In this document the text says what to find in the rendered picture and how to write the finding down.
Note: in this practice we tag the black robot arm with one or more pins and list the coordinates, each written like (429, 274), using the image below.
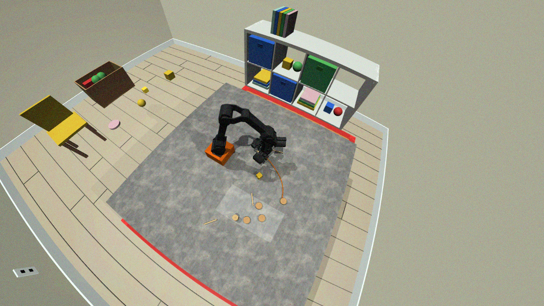
(267, 138)

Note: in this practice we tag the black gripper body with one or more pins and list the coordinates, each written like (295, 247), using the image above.
(259, 157)

